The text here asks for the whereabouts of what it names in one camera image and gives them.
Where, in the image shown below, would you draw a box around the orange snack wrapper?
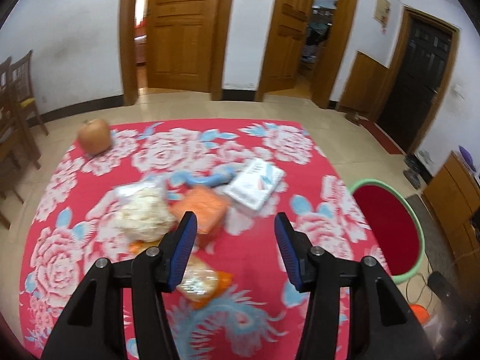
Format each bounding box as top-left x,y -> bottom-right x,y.
176,255 -> 233,309

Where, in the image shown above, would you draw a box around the white paper ball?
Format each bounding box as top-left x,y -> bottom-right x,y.
114,183 -> 176,242

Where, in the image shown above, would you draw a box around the orange small box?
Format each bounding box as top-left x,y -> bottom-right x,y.
170,186 -> 230,249

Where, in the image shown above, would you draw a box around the white teal box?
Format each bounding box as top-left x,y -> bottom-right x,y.
224,158 -> 285,212

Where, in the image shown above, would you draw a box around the blue plastic tube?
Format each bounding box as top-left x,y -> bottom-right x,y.
169,164 -> 239,188

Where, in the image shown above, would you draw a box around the grey floor mat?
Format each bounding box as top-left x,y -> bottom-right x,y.
406,194 -> 460,289

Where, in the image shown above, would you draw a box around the red bucket green rim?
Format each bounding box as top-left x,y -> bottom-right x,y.
350,179 -> 425,284

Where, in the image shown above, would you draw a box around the red floral tablecloth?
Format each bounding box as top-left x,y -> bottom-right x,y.
18,118 -> 392,360

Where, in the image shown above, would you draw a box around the wooden cabinet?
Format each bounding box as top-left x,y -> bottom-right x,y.
421,150 -> 480,271

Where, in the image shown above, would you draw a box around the dark shoes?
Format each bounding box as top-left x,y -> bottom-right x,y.
403,155 -> 422,190

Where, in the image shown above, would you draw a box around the red doormat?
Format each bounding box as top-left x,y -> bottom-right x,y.
360,119 -> 403,155

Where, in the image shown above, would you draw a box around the purple object on cabinet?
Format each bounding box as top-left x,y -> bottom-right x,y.
459,145 -> 474,167

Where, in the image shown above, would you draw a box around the apple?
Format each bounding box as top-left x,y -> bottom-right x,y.
76,119 -> 112,156

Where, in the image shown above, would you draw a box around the near wooden chair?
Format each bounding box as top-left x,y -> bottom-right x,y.
0,56 -> 43,229

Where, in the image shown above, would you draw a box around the wooden chair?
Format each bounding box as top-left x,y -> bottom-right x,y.
10,49 -> 49,136
0,56 -> 43,229

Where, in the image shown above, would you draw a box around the brown shoe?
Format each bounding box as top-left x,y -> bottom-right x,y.
345,112 -> 361,125

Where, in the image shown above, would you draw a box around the far wooden chair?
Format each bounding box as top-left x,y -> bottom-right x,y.
10,49 -> 49,136

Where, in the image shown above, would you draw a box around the black entrance door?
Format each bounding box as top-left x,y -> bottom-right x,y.
377,18 -> 456,154

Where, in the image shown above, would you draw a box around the left wooden door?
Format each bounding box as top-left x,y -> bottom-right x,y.
145,0 -> 219,92

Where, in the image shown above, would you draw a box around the wooden door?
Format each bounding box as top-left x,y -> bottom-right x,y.
145,0 -> 219,92
257,0 -> 313,100

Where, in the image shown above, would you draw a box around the middle wooden door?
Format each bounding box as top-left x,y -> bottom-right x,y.
257,0 -> 313,100

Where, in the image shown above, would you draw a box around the black cable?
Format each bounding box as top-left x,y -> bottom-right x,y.
404,269 -> 451,308

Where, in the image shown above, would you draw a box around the wooden wall panel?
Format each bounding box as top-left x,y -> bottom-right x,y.
337,51 -> 388,116

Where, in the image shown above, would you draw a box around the wall fuse box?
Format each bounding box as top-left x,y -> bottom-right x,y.
373,0 -> 391,30

